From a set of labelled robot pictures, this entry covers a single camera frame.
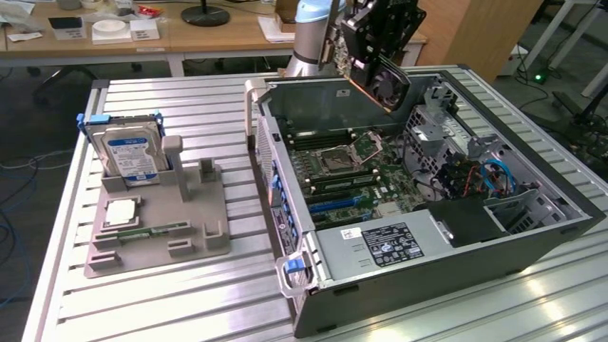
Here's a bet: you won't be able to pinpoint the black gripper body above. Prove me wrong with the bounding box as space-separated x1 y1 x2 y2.
379 0 421 10

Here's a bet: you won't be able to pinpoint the black graphics card green board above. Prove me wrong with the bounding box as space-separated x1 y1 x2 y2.
324 30 413 114

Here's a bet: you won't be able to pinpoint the wooden cabinet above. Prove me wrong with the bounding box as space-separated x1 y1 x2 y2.
396 0 545 83

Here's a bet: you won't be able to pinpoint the cardboard box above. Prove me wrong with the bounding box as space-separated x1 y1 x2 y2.
275 0 299 33

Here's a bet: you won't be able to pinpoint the white paper sheets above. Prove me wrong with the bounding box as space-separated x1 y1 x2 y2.
257 16 296 44

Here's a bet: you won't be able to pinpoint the black RAM slot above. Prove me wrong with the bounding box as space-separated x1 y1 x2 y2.
303 169 375 181
289 137 359 149
287 130 355 142
288 134 357 145
285 128 353 139

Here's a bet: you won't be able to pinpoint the silver socket cover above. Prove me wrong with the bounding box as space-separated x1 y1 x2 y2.
348 130 387 162

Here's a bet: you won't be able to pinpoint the wooden desk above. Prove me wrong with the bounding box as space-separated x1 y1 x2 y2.
0 0 428 68

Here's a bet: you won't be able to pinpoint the black round monitor base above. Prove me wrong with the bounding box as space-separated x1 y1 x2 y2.
180 0 233 28

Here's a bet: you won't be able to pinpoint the CPU socket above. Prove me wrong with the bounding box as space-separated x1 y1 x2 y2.
316 145 357 172

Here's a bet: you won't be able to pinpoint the installed green RAM stick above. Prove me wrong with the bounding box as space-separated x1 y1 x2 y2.
311 174 379 195

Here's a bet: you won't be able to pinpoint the green motherboard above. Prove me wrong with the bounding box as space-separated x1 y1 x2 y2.
279 124 428 231

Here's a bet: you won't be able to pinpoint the black connector block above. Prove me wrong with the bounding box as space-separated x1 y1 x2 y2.
435 162 471 199

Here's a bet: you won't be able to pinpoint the white labelled box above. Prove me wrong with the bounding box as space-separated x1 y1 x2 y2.
128 19 160 42

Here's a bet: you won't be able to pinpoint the white round dish block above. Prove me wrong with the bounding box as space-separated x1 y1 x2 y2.
91 20 133 46

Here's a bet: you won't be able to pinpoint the hard disk blue label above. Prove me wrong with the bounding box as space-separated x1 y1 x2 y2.
92 123 171 187

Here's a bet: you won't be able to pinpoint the blue disk caddy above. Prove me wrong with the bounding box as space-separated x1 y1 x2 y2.
75 111 167 143

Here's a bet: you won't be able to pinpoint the white box black lid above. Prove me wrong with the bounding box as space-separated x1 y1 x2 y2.
47 16 89 41

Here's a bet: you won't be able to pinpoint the grey power supply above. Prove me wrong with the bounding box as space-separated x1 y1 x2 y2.
311 209 455 282

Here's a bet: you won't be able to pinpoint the grey parts rack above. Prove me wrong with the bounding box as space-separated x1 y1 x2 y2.
84 134 233 279

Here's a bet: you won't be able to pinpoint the black office chair base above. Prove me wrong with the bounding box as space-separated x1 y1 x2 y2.
28 66 96 106

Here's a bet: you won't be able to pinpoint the silver CPU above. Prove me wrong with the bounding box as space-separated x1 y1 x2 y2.
103 199 141 225

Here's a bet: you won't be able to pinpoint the open dark grey PC case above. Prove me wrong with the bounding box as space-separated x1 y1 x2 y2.
243 69 600 339

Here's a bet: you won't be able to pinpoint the clear plastic bag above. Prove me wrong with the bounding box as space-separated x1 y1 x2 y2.
0 1 37 28

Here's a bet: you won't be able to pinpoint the white desk frame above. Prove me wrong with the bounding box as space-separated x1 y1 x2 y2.
520 0 608 98

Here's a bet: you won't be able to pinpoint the blue wire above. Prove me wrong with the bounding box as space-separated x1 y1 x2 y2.
477 159 517 196

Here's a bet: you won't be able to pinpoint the white floor cable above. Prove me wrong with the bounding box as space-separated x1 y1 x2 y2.
0 147 75 171

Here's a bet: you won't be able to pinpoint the blue floor cable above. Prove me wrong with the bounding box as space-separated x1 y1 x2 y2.
0 167 41 309

